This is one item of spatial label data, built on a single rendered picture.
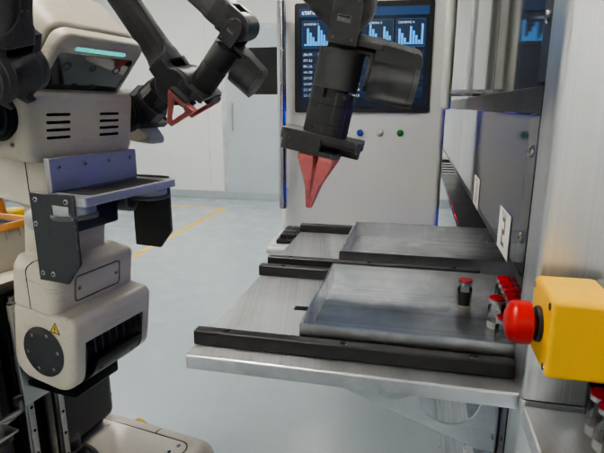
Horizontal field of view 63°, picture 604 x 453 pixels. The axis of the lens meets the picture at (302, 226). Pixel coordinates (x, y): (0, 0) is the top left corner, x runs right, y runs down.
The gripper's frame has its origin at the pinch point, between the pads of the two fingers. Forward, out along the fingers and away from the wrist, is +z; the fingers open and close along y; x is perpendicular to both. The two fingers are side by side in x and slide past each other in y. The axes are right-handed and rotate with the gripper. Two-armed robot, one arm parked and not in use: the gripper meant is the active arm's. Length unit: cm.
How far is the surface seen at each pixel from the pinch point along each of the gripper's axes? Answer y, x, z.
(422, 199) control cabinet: 21, 90, 11
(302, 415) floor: 0, 104, 109
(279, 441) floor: -5, 87, 110
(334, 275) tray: 4.4, 19.3, 16.6
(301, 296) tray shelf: 0.2, 11.8, 18.9
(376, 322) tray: 12.8, 3.5, 16.0
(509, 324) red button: 23.1, -20.0, 2.0
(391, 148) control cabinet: 8, 89, -1
